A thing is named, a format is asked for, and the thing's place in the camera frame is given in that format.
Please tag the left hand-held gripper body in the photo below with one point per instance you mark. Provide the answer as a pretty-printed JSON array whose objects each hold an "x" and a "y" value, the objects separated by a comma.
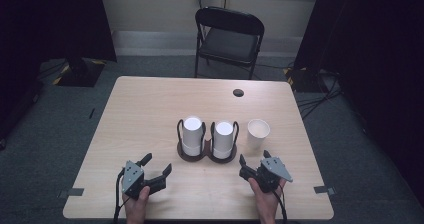
[{"x": 133, "y": 179}]

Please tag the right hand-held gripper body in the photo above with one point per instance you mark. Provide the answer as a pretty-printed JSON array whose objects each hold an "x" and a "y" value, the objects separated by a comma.
[{"x": 271, "y": 172}]

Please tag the single white paper cup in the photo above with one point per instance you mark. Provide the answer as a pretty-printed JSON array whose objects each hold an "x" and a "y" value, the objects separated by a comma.
[{"x": 258, "y": 134}]

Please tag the stack of white paper cups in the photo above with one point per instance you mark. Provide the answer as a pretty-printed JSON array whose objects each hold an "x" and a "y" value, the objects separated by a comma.
[
  {"x": 192, "y": 130},
  {"x": 223, "y": 135}
]

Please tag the person's left hand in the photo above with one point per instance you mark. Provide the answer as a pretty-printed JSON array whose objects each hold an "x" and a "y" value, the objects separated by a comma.
[{"x": 136, "y": 209}]

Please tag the person's right hand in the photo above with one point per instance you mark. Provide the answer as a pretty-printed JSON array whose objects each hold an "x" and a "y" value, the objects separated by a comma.
[{"x": 266, "y": 205}]

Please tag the grey tape strip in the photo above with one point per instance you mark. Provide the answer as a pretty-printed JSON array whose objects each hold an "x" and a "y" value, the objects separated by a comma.
[
  {"x": 325, "y": 190},
  {"x": 71, "y": 192}
]

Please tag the small dark floor object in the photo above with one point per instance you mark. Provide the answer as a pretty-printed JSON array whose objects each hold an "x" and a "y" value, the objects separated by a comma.
[{"x": 92, "y": 113}]

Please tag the black stand base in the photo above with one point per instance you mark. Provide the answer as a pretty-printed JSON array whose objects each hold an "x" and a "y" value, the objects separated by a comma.
[
  {"x": 80, "y": 72},
  {"x": 301, "y": 80}
]

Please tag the black folding chair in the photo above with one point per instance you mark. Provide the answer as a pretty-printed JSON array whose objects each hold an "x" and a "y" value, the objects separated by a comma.
[{"x": 230, "y": 44}]

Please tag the black curtain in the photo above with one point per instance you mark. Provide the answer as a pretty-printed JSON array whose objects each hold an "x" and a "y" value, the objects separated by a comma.
[
  {"x": 50, "y": 20},
  {"x": 376, "y": 50}
]

